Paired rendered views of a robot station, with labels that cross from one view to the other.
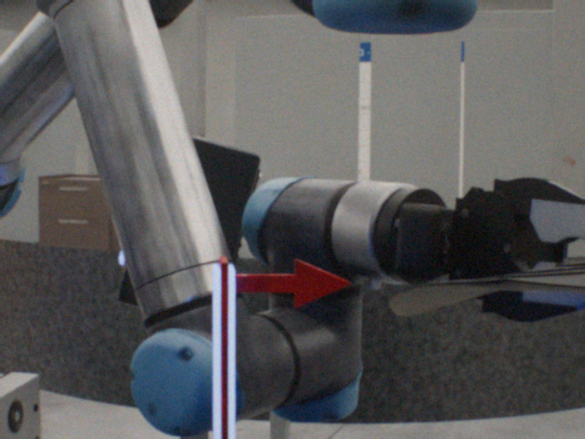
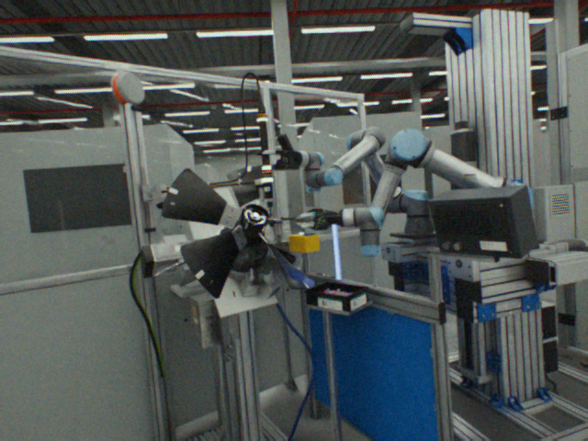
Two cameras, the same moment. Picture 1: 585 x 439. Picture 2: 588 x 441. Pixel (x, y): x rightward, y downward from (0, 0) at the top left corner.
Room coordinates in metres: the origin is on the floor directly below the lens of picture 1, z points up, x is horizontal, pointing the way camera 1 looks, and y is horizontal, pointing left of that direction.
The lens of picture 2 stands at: (1.91, -0.91, 1.26)
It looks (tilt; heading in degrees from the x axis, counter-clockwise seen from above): 3 degrees down; 153
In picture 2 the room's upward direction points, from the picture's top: 5 degrees counter-clockwise
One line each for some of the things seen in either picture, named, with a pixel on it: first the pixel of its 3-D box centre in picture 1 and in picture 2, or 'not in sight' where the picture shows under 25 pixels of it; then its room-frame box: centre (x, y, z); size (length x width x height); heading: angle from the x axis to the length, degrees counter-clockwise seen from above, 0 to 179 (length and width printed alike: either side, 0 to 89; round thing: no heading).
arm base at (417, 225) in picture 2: not in sight; (418, 223); (0.52, 0.55, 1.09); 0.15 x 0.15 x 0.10
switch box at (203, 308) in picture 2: not in sight; (205, 320); (0.21, -0.57, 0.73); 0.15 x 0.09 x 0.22; 6
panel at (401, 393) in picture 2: not in sight; (361, 368); (0.59, 0.05, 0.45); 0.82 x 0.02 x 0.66; 6
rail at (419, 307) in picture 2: not in sight; (356, 291); (0.59, 0.05, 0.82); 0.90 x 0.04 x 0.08; 6
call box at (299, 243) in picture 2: not in sight; (304, 243); (0.20, 0.01, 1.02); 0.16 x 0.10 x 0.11; 6
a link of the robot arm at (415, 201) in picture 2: not in sight; (415, 201); (0.51, 0.55, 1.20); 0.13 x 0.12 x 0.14; 6
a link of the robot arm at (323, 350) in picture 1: (303, 351); (369, 241); (0.80, -0.01, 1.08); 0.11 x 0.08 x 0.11; 144
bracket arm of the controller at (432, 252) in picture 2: not in sight; (460, 254); (1.12, 0.11, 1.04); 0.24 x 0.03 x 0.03; 6
